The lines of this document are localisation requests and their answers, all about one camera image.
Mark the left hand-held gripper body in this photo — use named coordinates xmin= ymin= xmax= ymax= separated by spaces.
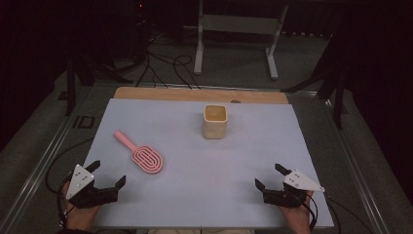
xmin=65 ymin=164 xmax=119 ymax=210

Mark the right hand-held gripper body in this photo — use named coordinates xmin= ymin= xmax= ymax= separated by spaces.
xmin=262 ymin=169 xmax=326 ymax=209

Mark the pink hairbrush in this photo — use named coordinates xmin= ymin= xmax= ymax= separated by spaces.
xmin=113 ymin=130 xmax=165 ymax=175

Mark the beige square cup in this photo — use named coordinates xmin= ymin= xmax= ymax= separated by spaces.
xmin=203 ymin=103 xmax=229 ymax=140

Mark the person's right hand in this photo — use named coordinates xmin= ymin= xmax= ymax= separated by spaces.
xmin=279 ymin=190 xmax=315 ymax=228

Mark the person's left hand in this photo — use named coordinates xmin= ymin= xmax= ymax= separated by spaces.
xmin=61 ymin=182 xmax=101 ymax=232

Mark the pale blue table mat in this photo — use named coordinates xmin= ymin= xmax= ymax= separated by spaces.
xmin=59 ymin=97 xmax=335 ymax=229

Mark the black metal stand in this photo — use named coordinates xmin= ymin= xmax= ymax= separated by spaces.
xmin=281 ymin=30 xmax=350 ymax=131
xmin=57 ymin=53 xmax=134 ymax=117

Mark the wooden board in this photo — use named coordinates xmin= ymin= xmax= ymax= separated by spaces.
xmin=113 ymin=86 xmax=290 ymax=105

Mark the dark equipment rack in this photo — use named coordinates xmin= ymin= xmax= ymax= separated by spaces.
xmin=126 ymin=0 xmax=154 ymax=63

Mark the white metal stand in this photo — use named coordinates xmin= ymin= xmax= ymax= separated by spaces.
xmin=193 ymin=0 xmax=290 ymax=81

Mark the right hand-held gripper cable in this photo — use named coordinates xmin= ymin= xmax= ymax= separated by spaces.
xmin=300 ymin=192 xmax=374 ymax=234

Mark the hand-held gripper cable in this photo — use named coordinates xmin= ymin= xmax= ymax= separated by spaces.
xmin=300 ymin=192 xmax=374 ymax=234
xmin=44 ymin=138 xmax=95 ymax=229

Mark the black rectangular floor bracket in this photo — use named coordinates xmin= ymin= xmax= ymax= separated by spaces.
xmin=72 ymin=115 xmax=96 ymax=130

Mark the left hand-held gripper cable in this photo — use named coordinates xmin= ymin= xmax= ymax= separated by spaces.
xmin=44 ymin=138 xmax=95 ymax=229

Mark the aluminium frame rail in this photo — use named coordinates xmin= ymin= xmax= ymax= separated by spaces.
xmin=0 ymin=85 xmax=98 ymax=234
xmin=319 ymin=96 xmax=393 ymax=234

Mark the black floor cable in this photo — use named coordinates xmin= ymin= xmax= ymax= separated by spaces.
xmin=135 ymin=41 xmax=169 ymax=89
xmin=172 ymin=54 xmax=202 ymax=90

